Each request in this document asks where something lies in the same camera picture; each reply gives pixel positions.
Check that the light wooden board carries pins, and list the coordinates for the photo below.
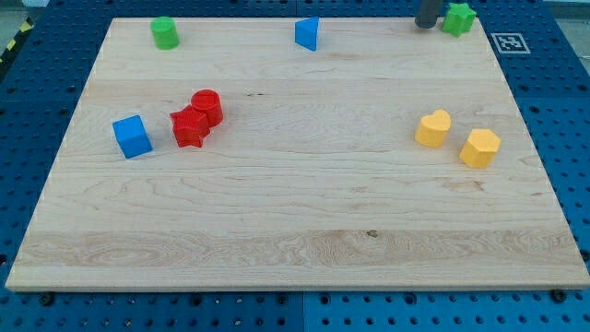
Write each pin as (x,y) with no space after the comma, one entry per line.
(313,181)

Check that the red cylinder block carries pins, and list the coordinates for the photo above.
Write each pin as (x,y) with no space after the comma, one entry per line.
(208,101)

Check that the red star block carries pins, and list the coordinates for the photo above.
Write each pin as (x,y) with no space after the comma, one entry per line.
(190,127)

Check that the blue triangular prism block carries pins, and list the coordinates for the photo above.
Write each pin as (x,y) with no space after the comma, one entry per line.
(306,33)

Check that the yellow heart block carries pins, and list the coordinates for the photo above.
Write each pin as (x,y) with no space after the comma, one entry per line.
(433,128)

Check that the blue cube block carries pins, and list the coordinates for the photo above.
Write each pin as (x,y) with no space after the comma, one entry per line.
(131,136)

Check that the green cylinder block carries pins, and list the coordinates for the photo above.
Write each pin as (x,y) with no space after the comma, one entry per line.
(164,33)

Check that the yellow hexagon block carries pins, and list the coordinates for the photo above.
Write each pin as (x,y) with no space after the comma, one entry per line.
(480,148)

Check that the green star block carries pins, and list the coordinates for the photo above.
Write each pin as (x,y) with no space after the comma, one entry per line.
(458,19)

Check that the white fiducial marker tag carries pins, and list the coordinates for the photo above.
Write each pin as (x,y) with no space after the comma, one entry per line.
(510,43)

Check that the black screw front left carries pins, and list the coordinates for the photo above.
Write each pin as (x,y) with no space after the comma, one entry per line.
(46,299)

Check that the black screw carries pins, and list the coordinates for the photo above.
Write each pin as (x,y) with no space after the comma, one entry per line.
(558,296)
(46,299)

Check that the black screw front right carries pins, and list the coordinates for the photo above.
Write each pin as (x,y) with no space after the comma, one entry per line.
(558,296)

